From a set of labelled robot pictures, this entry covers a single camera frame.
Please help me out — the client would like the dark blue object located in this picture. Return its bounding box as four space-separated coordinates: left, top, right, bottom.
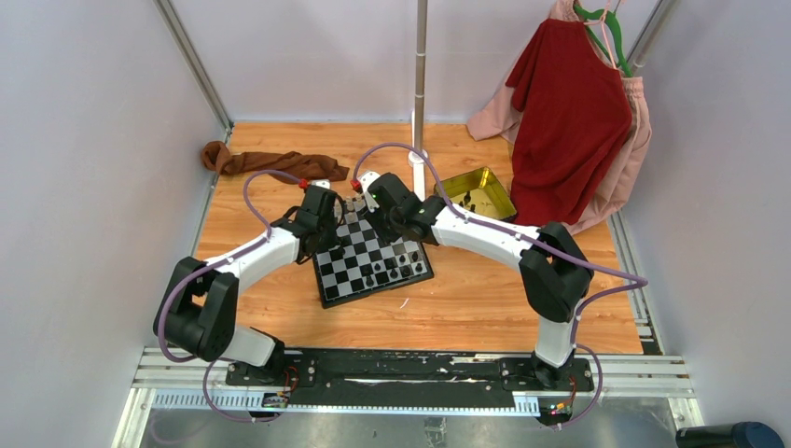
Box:
675 422 785 448

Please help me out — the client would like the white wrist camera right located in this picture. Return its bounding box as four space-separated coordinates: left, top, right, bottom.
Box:
357 170 381 193

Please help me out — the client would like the red shirt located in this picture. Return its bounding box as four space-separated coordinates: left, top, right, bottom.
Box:
506 19 632 226

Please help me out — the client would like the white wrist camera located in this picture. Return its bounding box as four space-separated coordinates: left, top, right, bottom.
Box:
311 179 331 189
357 170 381 193

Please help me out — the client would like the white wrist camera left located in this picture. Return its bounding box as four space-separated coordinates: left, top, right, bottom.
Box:
311 179 331 189

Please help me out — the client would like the brown cloth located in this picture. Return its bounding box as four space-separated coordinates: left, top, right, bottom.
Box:
200 141 350 182

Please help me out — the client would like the black white chessboard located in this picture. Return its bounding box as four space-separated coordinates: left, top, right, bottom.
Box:
312 195 434 309

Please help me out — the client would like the metal pole with base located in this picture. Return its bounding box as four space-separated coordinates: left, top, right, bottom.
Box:
408 0 429 200

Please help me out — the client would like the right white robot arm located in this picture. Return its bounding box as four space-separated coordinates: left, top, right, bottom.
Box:
356 171 593 390

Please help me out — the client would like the gold metal tin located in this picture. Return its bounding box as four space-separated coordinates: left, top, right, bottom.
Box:
441 167 517 222

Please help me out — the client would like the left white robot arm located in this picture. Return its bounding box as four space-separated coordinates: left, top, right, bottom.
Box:
153 185 341 385

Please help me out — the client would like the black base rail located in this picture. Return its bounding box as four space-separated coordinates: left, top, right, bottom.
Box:
226 348 595 409

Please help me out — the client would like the green hanger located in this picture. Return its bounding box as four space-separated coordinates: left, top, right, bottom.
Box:
573 1 633 77

